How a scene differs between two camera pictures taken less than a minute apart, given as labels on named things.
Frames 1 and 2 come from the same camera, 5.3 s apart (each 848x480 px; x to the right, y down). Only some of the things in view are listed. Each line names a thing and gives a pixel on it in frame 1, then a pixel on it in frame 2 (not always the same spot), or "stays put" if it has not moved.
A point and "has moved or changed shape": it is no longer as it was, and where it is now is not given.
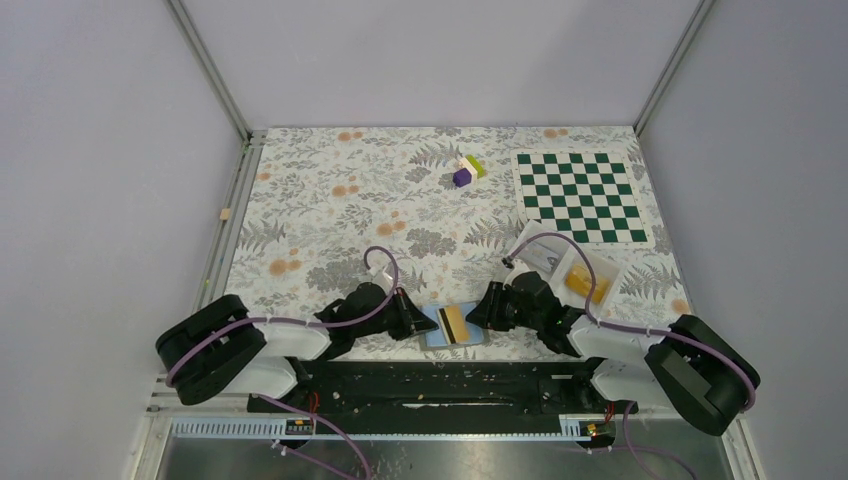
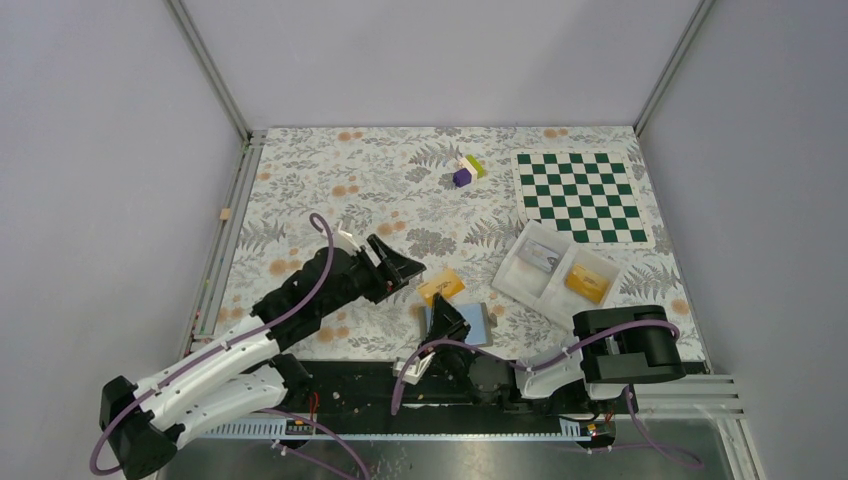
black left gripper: (411, 320) to (396, 269)
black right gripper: (488, 311) to (446, 323)
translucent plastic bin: (582, 279) stays put
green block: (480, 170) stays put
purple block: (462, 177) stays put
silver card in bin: (540, 256) stays put
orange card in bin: (579, 280) stays put
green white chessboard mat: (593, 195) stays put
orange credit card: (453, 324) has moved or changed shape
